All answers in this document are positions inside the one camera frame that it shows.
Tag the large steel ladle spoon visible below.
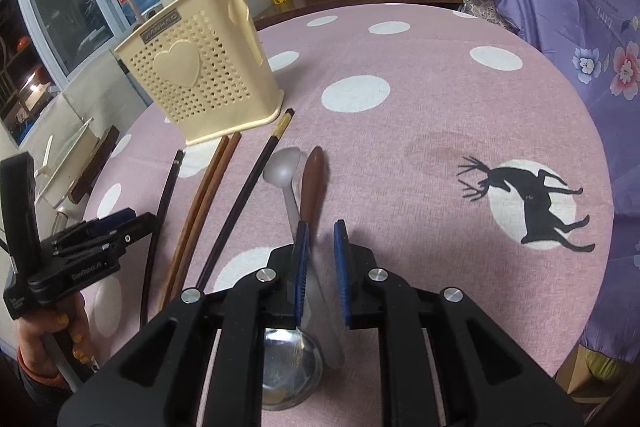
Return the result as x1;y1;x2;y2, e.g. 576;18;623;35
260;256;346;412

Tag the dark brown wooden spoon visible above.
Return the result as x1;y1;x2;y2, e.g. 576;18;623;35
300;146;326;236

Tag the metal spoon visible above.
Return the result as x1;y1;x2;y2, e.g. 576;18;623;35
262;147;303;239

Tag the left hand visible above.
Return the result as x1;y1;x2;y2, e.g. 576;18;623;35
14;293;96;388

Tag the white pot with lid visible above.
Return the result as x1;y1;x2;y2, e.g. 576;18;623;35
34;118;99;207

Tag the brown wooden chopstick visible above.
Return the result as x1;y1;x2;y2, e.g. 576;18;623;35
167;132;242;304
157;136;230;312

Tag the wooden stool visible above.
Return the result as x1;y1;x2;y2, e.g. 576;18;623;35
67;126;120;205

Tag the black gold-tipped chopstick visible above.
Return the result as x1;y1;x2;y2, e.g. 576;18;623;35
195;107;295;291

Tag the pink polka dot tablecloth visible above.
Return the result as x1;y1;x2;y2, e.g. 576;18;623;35
259;4;614;426

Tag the window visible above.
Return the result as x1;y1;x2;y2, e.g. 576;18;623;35
1;0;128;145

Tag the cream plastic utensil holder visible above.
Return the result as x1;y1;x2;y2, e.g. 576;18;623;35
115;0;284;146

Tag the dark wooden counter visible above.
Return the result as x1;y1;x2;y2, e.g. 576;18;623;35
253;0;463;30

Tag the purple floral cloth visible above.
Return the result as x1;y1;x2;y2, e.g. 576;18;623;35
495;0;639;362

